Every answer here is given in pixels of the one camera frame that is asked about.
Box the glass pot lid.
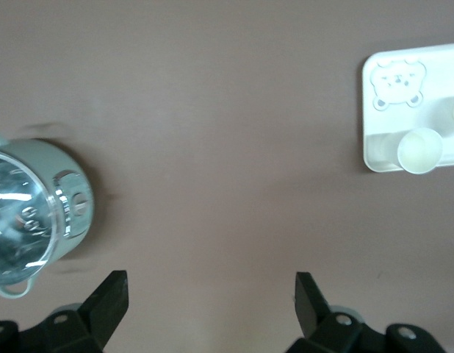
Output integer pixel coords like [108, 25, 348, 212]
[0, 149, 62, 287]

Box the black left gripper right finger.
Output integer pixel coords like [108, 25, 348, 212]
[289, 271, 447, 353]

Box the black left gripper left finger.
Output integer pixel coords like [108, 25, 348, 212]
[0, 271, 129, 353]

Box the white paper cup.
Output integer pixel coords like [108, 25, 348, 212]
[397, 126, 444, 175]

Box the grey-green electric cooking pot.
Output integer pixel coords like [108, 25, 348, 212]
[0, 126, 94, 299]

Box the cream tray with bear print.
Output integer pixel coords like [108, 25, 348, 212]
[361, 42, 454, 174]

